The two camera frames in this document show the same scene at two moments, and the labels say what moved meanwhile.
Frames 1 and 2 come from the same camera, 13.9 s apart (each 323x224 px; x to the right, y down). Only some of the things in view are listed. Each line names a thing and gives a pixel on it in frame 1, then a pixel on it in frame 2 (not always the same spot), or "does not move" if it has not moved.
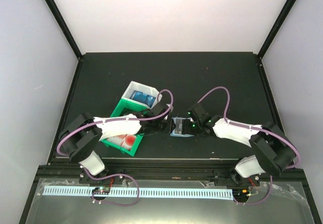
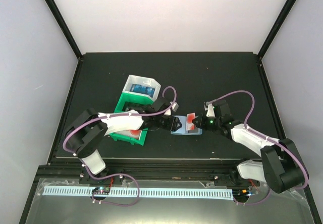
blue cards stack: x=143 y=98 → x=147 y=90
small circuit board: x=101 y=190 does not move
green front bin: x=132 y=153 → x=140 y=141
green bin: x=128 y=104 does not move
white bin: x=144 y=95 → x=145 y=81
